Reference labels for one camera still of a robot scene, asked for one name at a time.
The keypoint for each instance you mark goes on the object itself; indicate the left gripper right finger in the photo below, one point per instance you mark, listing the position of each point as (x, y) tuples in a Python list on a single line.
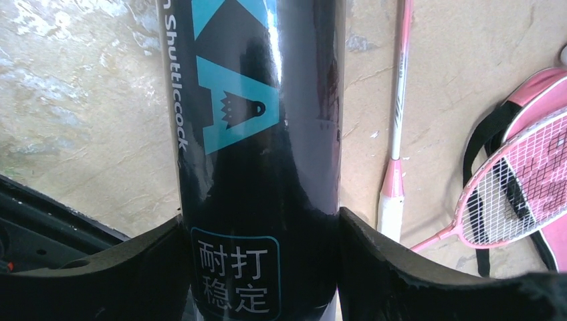
[(381, 279)]

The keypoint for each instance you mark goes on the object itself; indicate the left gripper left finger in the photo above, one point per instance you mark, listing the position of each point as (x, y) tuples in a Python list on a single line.
[(144, 278)]

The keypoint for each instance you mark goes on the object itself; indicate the black shuttlecock tube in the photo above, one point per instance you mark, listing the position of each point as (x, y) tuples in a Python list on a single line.
[(255, 93)]

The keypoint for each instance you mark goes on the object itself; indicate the pink badminton racket left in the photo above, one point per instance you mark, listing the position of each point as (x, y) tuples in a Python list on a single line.
[(392, 196)]

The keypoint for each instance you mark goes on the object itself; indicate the pink white badminton racket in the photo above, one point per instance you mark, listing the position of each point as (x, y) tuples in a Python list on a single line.
[(485, 216)]

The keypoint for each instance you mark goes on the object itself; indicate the pink sport racket bag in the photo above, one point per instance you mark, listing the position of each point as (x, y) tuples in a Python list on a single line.
[(538, 180)]

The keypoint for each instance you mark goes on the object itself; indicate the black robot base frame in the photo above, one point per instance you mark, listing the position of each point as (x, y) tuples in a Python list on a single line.
[(39, 232)]

